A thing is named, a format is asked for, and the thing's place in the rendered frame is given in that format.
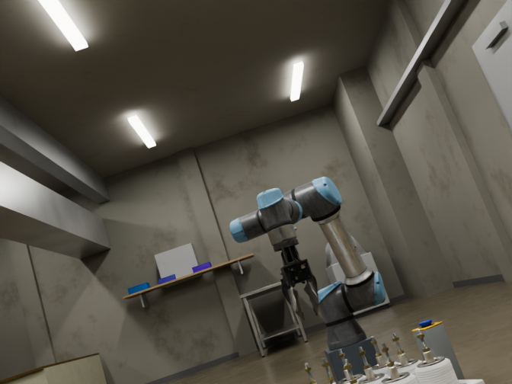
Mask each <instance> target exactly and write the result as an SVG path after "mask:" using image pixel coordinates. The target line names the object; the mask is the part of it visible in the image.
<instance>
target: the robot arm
mask: <svg viewBox="0 0 512 384"><path fill-rule="evenodd" d="M257 202H258V209H259V210H256V211H254V212H252V213H249V214H247V215H245V216H242V217H240V218H237V219H235V220H233V221H231V223H230V226H229V228H230V232H231V234H232V237H233V238H234V240H235V241H236V242H238V243H242V242H248V241H249V240H251V239H253V238H257V237H258V236H260V235H263V234H266V233H267V234H268V237H269V239H270V243H271V245H272V246H274V251H282V253H281V257H282V261H283V267H281V268H280V269H281V274H280V275H283V279H281V280H280V282H281V289H282V293H283V295H284V296H285V298H286V300H287V302H288V303H289V304H290V306H291V307H292V309H293V311H294V312H295V313H296V314H297V315H298V316H299V317H300V318H301V319H302V320H303V321H304V320H305V319H304V315H303V312H302V311H301V309H300V304H299V302H298V292H297V291H296V290H294V289H293V287H294V286H295V285H296V284H297V283H303V284H304V283H305V281H306V282H307V284H306V286H305V288H304V290H305V292H306V293H307V294H308V295H309V298H310V303H311V304H312V306H313V311H314V313H315V314H316V316H317V315H318V313H319V309H320V311H321V314H322V318H323V319H324V322H325V326H326V328H327V336H328V348H329V350H337V349H340V348H342V347H347V346H350V345H352V344H356V343H358V342H360V341H363V340H365V339H366V334H365V332H364V330H363V329H362V328H361V327H360V325H359V324H358V323H357V321H356V319H355V318H354V314H353V312H358V311H360V310H363V309H367V308H369V307H372V306H376V305H379V304H381V303H383V302H385V300H386V292H385V287H384V284H383V281H382V278H381V275H380V273H379V272H375V273H374V272H373V270H372V268H371V267H367V266H366V265H365V264H364V262H363V259H362V257H361V256H360V253H359V251H358V250H357V247H356V245H355V244H354V241H353V239H352V238H351V236H350V233H349V232H348V230H347V227H346V225H345V224H344V221H343V219H342V218H341V215H340V211H341V206H340V205H341V203H342V198H341V195H340V192H339V191H338V189H337V187H336V186H335V184H334V183H333V182H332V181H331V180H330V179H329V178H327V177H322V178H318V179H314V180H313V181H310V182H309V183H307V184H304V185H302V186H299V187H297V188H294V189H292V190H289V191H287V192H286V193H284V194H282V192H281V190H280V189H279V188H273V189H270V190H266V191H264V192H262V193H260V194H258V196H257ZM309 216H310V217H311V219H312V221H313V222H316V223H318V224H319V225H320V227H321V229H322V231H323V233H324V235H325V237H326V239H327V241H328V244H329V245H330V246H331V249H332V251H333V252H334V255H335V257H336V258H337V260H338V263H339V264H340V266H341V269H342V270H343V272H344V274H345V278H344V283H342V282H341V281H338V282H336V283H333V284H331V285H329V286H327V287H325V288H324V289H322V290H319V291H318V289H317V281H316V278H315V276H314V275H313V274H312V272H311V269H310V266H309V262H308V260H307V258H306V259H304V260H300V259H299V253H298V251H297V250H296V247H295V245H298V244H299V242H298V239H296V238H297V235H296V232H295V231H296V230H297V228H296V227H294V228H293V224H296V223H298V221H300V220H301V219H305V218H307V217H309ZM291 286H292V287H291Z"/></svg>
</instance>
